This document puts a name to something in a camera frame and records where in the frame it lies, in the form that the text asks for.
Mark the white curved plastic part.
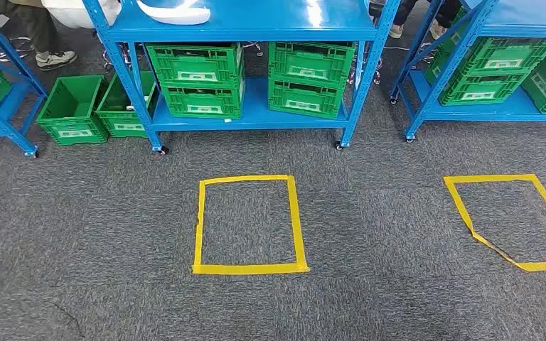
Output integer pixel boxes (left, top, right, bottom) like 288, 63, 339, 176
136, 0, 211, 26

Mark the blue metal shelf rack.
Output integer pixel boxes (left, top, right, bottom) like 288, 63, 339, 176
82, 0, 402, 156
0, 0, 48, 158
390, 0, 546, 144

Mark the yellow tape rectangle outline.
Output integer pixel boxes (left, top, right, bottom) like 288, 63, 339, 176
191, 175, 311, 276

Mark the chrome chair base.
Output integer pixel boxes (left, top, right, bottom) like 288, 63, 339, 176
0, 36, 36, 63
242, 41, 264, 58
346, 55, 383, 87

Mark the yellow tape outline cut corner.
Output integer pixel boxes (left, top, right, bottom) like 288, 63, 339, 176
443, 174, 546, 273

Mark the person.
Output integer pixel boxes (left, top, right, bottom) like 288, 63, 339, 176
368, 0, 465, 41
0, 0, 78, 72
42, 0, 122, 30

